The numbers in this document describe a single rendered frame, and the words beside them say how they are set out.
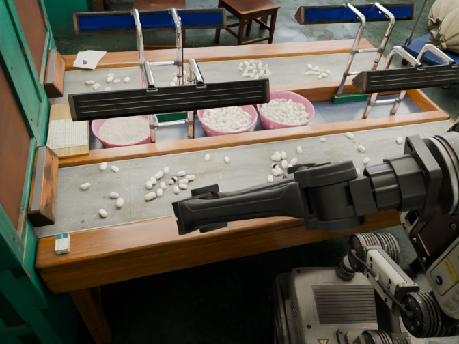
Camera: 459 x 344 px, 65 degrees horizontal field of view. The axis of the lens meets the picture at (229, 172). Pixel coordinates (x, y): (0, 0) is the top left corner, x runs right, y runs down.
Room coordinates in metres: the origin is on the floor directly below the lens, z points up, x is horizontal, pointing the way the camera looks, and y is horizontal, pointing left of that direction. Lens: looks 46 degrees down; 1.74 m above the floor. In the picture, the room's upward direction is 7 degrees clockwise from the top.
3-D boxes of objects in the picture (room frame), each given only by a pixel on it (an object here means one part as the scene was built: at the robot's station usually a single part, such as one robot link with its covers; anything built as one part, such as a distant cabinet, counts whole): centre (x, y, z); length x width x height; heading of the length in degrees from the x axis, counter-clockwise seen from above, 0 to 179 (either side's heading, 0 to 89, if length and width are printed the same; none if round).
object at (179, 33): (1.40, 0.36, 0.90); 0.20 x 0.19 x 0.45; 110
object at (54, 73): (1.38, 0.82, 0.83); 0.30 x 0.06 x 0.07; 20
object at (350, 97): (1.74, -0.55, 0.90); 0.20 x 0.19 x 0.45; 110
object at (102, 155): (1.21, -0.17, 0.71); 1.81 x 0.05 x 0.11; 110
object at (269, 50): (1.88, 0.07, 0.67); 1.81 x 0.12 x 0.19; 110
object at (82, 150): (1.08, 0.66, 0.77); 0.33 x 0.15 x 0.01; 20
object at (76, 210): (1.05, -0.23, 0.73); 1.81 x 0.30 x 0.02; 110
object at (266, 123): (1.40, -0.22, 0.72); 0.27 x 0.27 x 0.10
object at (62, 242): (0.56, 0.47, 0.77); 0.06 x 0.04 x 0.02; 20
